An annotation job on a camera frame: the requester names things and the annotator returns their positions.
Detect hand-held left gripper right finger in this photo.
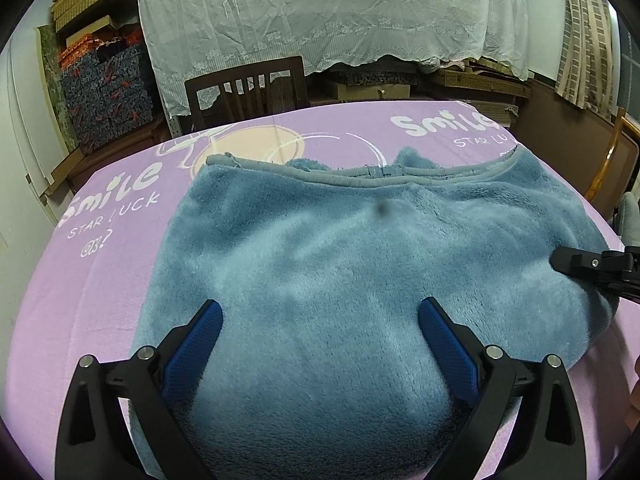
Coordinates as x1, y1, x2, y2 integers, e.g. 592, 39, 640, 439
419, 296, 586, 480

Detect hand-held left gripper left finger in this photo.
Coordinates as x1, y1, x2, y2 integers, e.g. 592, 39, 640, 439
55, 299, 223, 480

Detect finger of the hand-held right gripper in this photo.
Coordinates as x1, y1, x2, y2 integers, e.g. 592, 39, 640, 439
550, 245, 640, 303

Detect blue fleece jacket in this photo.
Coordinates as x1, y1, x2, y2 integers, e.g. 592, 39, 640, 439
129, 146, 618, 480

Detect orange-brown wooden armchair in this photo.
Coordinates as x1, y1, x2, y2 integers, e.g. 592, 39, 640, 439
582, 107, 640, 216

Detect pink printed bed sheet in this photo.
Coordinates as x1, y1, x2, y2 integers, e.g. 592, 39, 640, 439
10, 100, 632, 480

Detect stack of flat woven cases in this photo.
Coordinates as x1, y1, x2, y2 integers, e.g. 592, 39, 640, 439
434, 57, 532, 113

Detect beige checked curtain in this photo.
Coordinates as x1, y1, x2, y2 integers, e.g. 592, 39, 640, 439
555, 0, 620, 111

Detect plain cardboard box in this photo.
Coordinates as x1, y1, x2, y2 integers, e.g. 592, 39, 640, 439
325, 77, 412, 102

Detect stack of blue patterned boxes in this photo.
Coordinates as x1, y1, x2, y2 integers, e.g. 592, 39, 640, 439
60, 42, 155, 156

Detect dark wooden chair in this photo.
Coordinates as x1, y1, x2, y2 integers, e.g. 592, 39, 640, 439
184, 56, 310, 131

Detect white boards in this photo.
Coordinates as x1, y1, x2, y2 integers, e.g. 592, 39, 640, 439
0, 25, 58, 221

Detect green patterned panel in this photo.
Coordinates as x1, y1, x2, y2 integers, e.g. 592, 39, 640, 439
37, 25, 80, 152

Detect orange patterned box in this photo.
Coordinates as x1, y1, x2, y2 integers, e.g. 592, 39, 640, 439
57, 30, 143, 68

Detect white lace cloth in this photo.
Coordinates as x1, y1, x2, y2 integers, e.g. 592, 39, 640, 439
135, 0, 531, 118

